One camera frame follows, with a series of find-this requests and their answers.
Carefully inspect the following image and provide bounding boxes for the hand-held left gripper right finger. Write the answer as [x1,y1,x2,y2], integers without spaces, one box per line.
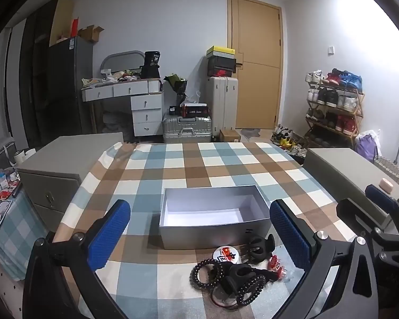
[269,199,386,319]

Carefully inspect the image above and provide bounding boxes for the silver cardboard box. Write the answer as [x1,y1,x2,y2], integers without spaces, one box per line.
[159,184,271,250]

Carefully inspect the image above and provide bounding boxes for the oval desk mirror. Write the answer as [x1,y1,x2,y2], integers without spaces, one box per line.
[101,51,146,78]

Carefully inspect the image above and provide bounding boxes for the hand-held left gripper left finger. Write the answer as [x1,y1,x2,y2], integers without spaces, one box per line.
[23,199,132,319]

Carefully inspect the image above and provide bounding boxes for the checked tablecloth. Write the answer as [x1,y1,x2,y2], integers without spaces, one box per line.
[51,141,356,319]

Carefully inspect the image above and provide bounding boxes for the small black hair claw clip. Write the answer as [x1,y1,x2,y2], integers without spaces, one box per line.
[249,234,275,264]

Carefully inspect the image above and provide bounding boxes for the dark wardrobe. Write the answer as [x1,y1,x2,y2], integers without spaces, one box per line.
[19,7,58,148]

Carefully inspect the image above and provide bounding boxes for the wooden shoe rack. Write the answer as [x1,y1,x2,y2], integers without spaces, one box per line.
[304,70,365,147]

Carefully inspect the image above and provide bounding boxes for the black spiral hair tie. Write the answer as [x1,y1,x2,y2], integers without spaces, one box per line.
[234,275,267,307]

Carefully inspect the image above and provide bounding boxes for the black bead bracelet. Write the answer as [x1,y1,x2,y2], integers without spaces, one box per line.
[190,260,221,289]

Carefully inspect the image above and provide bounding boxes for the yellow lid shoe box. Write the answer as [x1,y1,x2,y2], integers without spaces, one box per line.
[206,46,236,58]

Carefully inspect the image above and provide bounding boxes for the black bag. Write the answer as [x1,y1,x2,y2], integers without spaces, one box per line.
[140,51,162,79]

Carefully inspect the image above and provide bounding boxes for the wicker basket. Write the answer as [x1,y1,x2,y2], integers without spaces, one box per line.
[373,156,399,187]

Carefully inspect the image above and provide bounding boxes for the pile of loose shoes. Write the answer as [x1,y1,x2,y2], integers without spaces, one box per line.
[270,124,307,157]

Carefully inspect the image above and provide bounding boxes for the rows of sneakers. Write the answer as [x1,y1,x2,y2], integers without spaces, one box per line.
[305,69,364,133]

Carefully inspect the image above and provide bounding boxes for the large black hair claw clip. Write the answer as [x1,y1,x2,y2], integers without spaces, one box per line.
[218,262,276,293]

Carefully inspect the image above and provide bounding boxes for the white dressing desk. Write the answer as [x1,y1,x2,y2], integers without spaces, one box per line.
[81,78,164,137]

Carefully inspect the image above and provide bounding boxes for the grey refrigerator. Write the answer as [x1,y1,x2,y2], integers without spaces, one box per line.
[47,36,94,137]

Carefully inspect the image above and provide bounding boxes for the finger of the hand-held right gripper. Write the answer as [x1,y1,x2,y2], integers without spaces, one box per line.
[365,184,399,230]
[336,198,386,240]

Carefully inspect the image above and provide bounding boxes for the black wrapped flower bouquet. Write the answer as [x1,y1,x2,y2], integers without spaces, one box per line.
[164,74,189,106]

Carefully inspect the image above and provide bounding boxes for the flat cardboard sheet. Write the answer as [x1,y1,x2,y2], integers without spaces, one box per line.
[50,0,74,47]

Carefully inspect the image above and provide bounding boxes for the purple bag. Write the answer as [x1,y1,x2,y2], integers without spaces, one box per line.
[355,131,380,163]

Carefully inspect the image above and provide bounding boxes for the open cardboard box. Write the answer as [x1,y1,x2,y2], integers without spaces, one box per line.
[78,26,105,43]

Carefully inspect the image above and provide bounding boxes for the black red flat box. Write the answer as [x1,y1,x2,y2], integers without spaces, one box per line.
[181,103,210,119]

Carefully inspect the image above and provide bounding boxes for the small brown cardboard box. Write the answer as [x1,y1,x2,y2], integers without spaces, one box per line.
[219,129,242,144]

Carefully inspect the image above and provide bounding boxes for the white upright suitcase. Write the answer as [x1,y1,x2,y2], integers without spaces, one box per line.
[205,76,239,139]

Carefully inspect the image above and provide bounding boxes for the red black shoe box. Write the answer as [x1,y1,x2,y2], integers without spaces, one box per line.
[207,66,236,78]

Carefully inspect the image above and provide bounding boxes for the checked cloth side table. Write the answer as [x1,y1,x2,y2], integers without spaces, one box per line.
[0,189,54,282]

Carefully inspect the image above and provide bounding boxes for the printed white round pin badge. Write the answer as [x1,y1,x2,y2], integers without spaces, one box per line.
[212,246,243,266]

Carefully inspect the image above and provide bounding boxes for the silver ribbed suitcase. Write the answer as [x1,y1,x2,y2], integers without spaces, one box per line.
[162,115,213,144]

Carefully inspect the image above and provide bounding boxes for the wooden door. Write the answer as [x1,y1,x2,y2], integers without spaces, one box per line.
[228,0,284,131]

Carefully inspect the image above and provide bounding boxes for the grey drawer cabinet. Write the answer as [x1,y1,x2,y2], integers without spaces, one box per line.
[16,132,124,233]

